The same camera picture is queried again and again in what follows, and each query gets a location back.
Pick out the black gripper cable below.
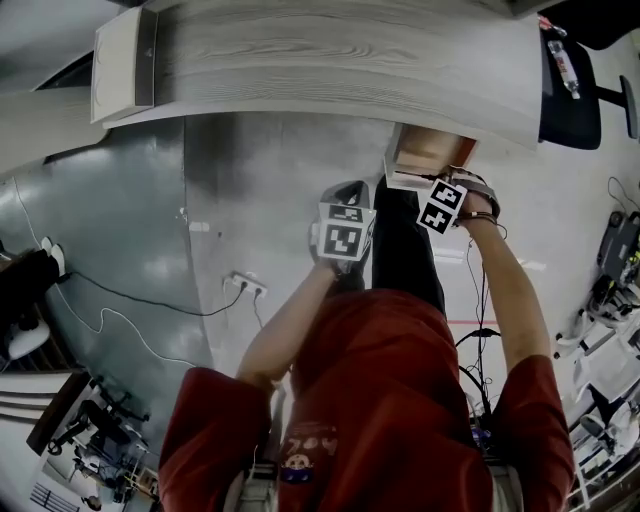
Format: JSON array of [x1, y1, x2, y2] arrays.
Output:
[[453, 224, 503, 416]]

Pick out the white floor cable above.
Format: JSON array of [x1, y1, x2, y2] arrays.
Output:
[[13, 177, 197, 369]]

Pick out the black equipment case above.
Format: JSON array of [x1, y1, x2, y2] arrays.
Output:
[[595, 209, 640, 281]]

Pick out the white chair base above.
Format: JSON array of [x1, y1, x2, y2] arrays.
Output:
[[552, 299, 640, 436]]

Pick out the person's right forearm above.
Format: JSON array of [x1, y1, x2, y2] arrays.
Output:
[[457, 214, 554, 381]]

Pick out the white side cabinet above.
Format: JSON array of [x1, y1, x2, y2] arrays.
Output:
[[89, 7, 159, 126]]

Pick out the black stand equipment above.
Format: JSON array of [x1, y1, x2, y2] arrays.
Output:
[[47, 384, 152, 504]]

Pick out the person's black trousers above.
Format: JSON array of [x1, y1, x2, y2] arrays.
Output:
[[329, 174, 447, 316]]

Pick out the wooden drawer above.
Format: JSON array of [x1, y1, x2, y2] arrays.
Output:
[[382, 123, 479, 192]]

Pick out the black office chair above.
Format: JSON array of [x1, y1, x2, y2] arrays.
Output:
[[537, 0, 640, 151]]

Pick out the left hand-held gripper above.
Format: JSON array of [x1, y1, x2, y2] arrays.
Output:
[[308, 180, 377, 264]]

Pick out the clear plastic bottle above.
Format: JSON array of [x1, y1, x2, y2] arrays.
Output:
[[547, 39, 582, 100]]

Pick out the black floor cable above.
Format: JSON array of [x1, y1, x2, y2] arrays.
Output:
[[62, 271, 244, 318]]

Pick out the person's red shirt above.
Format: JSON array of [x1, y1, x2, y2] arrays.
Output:
[[158, 288, 576, 512]]

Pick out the white power strip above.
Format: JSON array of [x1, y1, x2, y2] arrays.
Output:
[[223, 271, 269, 301]]

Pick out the grey wood-grain desk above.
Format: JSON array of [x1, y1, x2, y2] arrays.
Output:
[[102, 0, 544, 151]]

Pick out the person's left forearm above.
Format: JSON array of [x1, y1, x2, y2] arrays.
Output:
[[234, 257, 346, 396]]

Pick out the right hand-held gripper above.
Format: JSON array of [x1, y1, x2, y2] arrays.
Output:
[[416, 167, 501, 235]]

